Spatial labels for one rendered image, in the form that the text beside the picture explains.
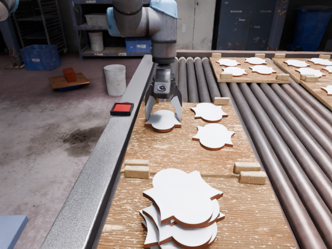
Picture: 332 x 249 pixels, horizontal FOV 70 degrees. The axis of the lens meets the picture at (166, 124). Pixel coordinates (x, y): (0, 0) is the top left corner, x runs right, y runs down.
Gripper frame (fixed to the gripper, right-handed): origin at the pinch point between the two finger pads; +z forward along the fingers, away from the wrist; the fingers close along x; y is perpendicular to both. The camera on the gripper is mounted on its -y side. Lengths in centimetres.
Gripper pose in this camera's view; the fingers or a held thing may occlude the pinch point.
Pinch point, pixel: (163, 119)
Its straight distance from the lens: 79.4
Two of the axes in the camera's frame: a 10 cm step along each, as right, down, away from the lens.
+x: -10.0, -0.2, 0.4
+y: 0.4, -4.5, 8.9
